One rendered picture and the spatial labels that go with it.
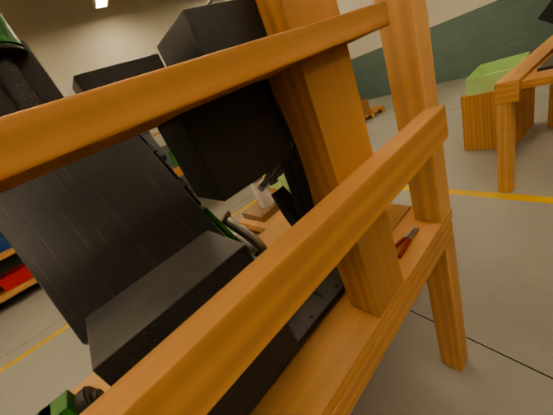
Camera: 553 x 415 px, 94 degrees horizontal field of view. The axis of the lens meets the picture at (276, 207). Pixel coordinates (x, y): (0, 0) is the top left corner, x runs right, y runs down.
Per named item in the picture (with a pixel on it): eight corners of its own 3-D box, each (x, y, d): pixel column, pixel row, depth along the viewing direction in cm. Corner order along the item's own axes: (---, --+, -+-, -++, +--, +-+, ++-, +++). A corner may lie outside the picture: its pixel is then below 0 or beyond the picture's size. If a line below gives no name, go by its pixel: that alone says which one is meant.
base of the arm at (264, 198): (257, 207, 157) (245, 184, 150) (267, 198, 162) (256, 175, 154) (267, 208, 150) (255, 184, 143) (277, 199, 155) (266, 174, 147)
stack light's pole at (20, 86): (34, 127, 27) (-14, 66, 24) (55, 120, 28) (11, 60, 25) (32, 124, 25) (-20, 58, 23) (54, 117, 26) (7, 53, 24)
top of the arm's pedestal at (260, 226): (239, 226, 164) (237, 221, 162) (274, 200, 180) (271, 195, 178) (271, 235, 139) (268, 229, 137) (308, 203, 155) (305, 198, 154)
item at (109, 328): (174, 408, 65) (83, 317, 51) (260, 316, 80) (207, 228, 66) (205, 472, 51) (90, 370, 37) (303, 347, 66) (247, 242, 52)
